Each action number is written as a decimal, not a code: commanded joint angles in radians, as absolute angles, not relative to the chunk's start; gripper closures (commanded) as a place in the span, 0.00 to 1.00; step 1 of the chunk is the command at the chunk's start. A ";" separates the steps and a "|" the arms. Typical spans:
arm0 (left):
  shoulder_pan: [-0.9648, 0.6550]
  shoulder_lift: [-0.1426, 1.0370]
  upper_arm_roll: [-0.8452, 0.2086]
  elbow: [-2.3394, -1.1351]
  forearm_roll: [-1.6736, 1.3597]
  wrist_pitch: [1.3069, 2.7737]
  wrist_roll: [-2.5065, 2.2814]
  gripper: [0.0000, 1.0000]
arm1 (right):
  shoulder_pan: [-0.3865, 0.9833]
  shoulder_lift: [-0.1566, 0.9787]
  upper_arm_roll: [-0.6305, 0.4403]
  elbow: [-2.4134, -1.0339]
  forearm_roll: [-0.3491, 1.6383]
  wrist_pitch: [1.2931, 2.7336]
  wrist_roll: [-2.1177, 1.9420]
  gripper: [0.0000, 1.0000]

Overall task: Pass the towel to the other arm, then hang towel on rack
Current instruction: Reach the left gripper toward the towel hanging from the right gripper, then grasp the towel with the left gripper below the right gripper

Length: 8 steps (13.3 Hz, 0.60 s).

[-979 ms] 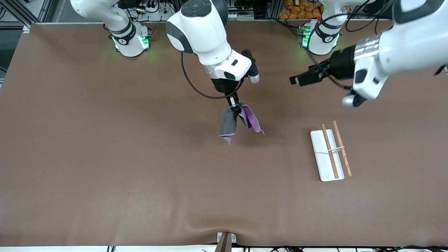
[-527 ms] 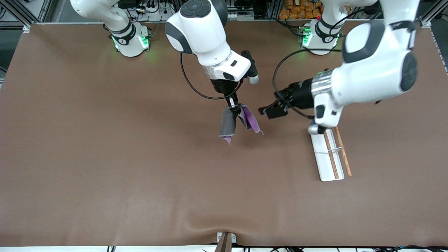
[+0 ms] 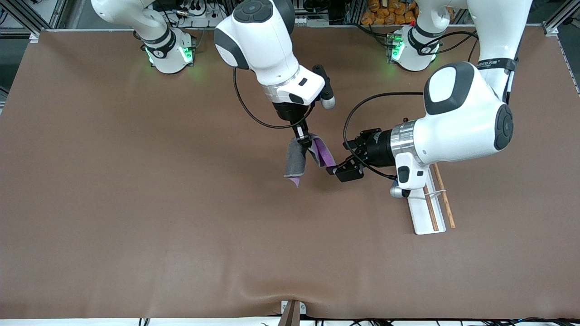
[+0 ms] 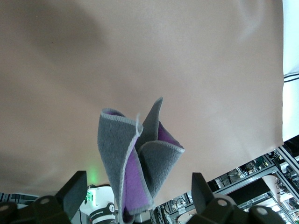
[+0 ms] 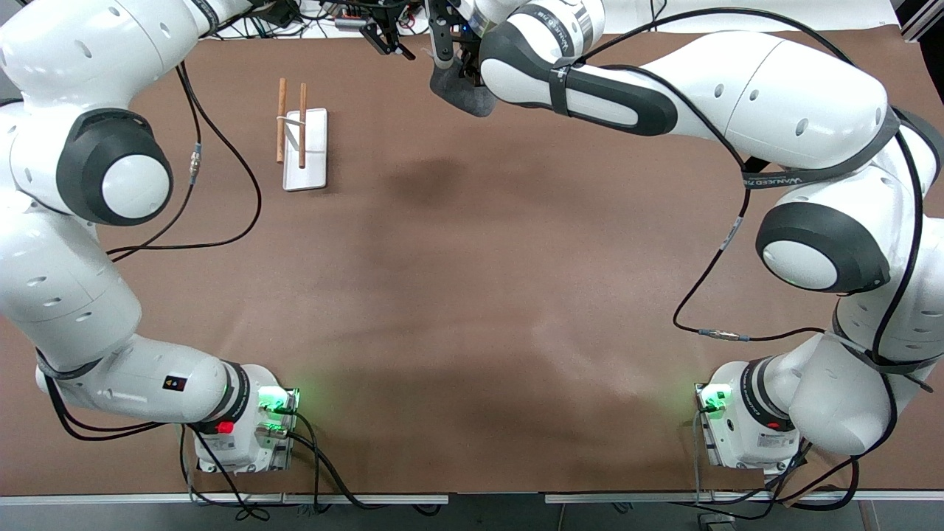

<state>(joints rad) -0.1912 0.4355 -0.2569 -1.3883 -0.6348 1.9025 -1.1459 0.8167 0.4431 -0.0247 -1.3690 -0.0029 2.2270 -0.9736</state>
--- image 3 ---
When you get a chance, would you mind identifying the grey and purple towel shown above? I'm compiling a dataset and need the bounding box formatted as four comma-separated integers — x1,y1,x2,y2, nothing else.
284,133,337,188

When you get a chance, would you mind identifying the white rack with wooden rods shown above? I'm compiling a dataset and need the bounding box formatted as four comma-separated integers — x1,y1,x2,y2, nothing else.
407,163,456,235

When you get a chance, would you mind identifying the white connector strip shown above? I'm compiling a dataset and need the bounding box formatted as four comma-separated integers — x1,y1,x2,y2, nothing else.
295,14,330,28

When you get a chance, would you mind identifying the white power strip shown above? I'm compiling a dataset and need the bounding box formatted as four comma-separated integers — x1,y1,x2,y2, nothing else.
174,1,227,28

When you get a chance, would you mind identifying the bag of orange items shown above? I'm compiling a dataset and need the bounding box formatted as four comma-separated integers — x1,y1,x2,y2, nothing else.
361,0,420,26

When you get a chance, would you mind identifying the brown table cover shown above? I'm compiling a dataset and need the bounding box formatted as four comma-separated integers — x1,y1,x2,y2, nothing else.
0,25,580,320

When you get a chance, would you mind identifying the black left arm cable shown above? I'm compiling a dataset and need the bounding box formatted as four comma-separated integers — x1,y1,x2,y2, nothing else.
343,30,479,180

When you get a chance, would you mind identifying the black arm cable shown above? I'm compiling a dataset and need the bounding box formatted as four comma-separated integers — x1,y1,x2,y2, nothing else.
343,30,479,180
233,67,314,130

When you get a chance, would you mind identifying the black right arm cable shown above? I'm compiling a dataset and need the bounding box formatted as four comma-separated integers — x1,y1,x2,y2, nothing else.
233,67,314,130

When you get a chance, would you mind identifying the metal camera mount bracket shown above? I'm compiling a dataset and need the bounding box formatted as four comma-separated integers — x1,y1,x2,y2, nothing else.
277,300,307,326

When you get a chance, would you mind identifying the aluminium frame profile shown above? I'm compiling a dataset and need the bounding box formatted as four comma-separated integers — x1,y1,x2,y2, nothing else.
541,0,580,37
0,0,68,36

